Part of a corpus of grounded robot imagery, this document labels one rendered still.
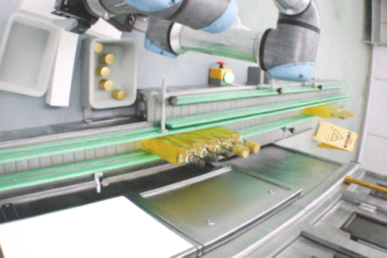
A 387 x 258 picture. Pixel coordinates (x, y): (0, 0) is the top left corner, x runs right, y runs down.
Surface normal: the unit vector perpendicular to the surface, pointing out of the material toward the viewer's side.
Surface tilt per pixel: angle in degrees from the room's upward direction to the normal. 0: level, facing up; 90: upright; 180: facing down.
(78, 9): 0
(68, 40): 0
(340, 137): 75
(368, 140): 90
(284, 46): 80
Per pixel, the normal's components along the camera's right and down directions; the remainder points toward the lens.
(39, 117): 0.67, 0.18
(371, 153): -0.74, 0.11
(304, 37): -0.01, 0.14
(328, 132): -0.42, -0.37
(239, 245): 0.05, -0.98
